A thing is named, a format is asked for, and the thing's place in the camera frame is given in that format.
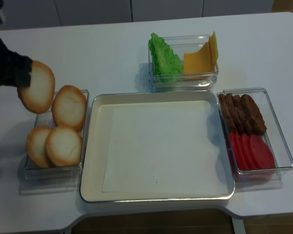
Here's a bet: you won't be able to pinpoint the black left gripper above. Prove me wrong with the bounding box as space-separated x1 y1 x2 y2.
0 38 33 87

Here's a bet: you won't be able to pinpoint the bun slice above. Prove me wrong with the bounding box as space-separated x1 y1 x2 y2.
45 125 82 167
17 60 55 114
26 125 52 168
51 85 87 131

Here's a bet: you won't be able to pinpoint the green lettuce leaf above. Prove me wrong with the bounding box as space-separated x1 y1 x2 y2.
148 33 183 83

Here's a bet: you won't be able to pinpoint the clear lettuce cheese container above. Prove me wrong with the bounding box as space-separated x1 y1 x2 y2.
148 35 219 92

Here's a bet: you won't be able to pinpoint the front yellow cheese slice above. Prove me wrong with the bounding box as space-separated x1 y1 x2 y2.
183 42 218 74

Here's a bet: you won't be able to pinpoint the rear yellow cheese slices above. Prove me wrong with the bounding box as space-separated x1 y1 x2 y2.
208 31 219 68

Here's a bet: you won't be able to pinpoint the clear bun container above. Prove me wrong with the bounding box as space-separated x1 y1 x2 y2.
22 90 90 179

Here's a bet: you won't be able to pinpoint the white metal tray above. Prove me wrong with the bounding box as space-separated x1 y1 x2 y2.
80 90 235 202

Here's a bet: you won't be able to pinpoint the brown patty leftmost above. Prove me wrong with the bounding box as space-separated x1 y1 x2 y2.
218 94 237 133

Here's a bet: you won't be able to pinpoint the brown patty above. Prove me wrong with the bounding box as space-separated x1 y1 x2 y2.
225 93 246 134
232 95 253 135
241 94 267 135
218 94 237 133

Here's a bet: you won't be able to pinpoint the red tomato slice left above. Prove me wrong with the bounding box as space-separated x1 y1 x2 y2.
229 132 245 171

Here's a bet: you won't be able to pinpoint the red tomato slice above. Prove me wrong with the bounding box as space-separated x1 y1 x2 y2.
249 135 275 169
229 132 245 171
234 133 256 171

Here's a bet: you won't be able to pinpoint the brown patty rightmost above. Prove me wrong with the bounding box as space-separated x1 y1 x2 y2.
241 94 267 135

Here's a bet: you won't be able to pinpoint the red tomato slice middle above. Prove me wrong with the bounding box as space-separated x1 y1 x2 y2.
234 133 256 171

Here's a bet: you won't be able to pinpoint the clear meat tomato container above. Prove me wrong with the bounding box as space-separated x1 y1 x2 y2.
217 88 293 181

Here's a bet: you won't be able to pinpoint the red tomato slice right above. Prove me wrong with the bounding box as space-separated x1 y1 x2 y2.
249 135 275 169

